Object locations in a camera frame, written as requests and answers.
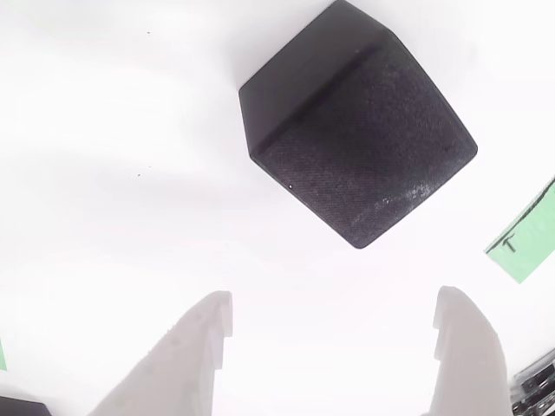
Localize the black electronic board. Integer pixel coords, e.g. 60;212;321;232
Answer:
511;348;555;416

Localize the black printed cube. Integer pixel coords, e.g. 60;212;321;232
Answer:
238;0;479;250

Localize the black cube with patterned face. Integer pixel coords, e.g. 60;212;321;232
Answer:
0;398;51;416

